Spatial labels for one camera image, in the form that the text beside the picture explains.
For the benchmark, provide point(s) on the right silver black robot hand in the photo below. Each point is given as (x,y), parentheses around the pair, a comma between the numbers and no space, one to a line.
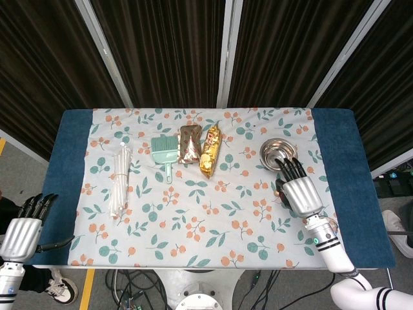
(300,193)

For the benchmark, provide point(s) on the golden biscuit packet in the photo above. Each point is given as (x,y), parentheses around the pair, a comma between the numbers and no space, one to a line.
(211,151)

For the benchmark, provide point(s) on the dark pleated curtain panel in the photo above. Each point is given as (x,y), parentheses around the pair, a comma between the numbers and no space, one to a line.
(38,64)
(387,97)
(167,48)
(290,48)

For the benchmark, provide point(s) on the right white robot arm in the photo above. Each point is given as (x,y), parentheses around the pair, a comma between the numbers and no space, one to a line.
(335,255)

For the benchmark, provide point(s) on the stainless steel bowl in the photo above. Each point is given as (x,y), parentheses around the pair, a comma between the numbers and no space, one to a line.
(274,151)

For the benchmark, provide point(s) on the mint green dustpan brush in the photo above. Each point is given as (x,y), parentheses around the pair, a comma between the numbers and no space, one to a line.
(165,153)

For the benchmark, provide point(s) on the white table frame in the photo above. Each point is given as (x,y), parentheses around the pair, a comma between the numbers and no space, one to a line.
(161,267)

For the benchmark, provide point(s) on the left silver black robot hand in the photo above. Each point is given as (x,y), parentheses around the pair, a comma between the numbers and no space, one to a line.
(21,237)

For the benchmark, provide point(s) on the floral fruit print tablecloth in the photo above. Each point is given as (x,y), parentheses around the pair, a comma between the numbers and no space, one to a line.
(193,210)

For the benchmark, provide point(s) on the bundle of clear straws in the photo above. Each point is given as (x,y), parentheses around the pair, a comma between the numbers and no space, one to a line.
(121,181)

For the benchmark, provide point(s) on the silver brown snack packet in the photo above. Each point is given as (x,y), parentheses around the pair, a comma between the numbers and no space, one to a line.
(190,143)

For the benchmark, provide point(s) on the white screen frame post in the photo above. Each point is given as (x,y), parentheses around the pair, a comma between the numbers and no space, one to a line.
(229,48)
(345,55)
(106,55)
(392,168)
(22,143)

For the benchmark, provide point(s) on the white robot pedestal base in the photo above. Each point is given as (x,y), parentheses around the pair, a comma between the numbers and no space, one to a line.
(198,290)

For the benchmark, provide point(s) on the blue table cover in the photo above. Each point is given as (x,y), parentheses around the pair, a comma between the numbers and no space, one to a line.
(67,168)

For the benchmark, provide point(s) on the black equipment with lights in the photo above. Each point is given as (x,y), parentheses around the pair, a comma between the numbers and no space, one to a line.
(395,184)

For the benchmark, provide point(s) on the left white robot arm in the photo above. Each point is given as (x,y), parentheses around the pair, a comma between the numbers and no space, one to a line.
(9,282)

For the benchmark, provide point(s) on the white black sneaker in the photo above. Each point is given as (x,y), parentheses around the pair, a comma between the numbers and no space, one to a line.
(63,287)

